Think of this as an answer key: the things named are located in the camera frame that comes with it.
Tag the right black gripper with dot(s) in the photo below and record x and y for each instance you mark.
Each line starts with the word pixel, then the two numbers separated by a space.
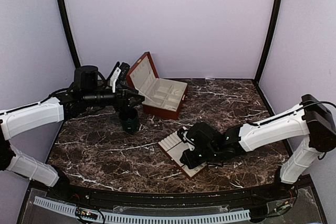
pixel 186 158

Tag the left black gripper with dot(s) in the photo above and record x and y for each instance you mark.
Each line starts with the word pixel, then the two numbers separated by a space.
pixel 125 98

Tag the dark green cup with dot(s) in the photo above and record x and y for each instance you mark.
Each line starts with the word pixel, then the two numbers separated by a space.
pixel 129 120

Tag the red jewelry tray cream insert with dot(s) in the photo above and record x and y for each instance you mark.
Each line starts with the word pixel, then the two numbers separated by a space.
pixel 173 147

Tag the red wooden jewelry box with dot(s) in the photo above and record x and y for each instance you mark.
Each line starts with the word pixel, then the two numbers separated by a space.
pixel 163 97

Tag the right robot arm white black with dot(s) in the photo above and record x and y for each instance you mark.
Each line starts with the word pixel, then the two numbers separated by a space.
pixel 310 119

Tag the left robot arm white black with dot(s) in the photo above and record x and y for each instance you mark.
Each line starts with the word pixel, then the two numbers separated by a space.
pixel 88 89

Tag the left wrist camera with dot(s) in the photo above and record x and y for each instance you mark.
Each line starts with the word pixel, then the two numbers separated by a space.
pixel 118 74

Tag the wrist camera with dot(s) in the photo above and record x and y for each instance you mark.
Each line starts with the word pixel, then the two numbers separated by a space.
pixel 182 132
pixel 118 74

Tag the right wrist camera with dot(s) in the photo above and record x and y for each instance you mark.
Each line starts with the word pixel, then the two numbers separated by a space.
pixel 182 132

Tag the black front table rail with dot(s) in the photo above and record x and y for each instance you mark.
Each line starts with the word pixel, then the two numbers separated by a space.
pixel 104 199

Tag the white slotted cable duct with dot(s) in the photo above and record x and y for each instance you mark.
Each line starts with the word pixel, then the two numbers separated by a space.
pixel 139 215

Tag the left black frame post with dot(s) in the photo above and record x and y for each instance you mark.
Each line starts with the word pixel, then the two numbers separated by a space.
pixel 68 33

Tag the black frame post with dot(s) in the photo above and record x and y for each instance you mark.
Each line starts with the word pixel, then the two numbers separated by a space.
pixel 68 33
pixel 268 41

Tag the right black frame post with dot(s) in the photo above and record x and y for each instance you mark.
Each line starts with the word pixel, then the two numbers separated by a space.
pixel 268 41

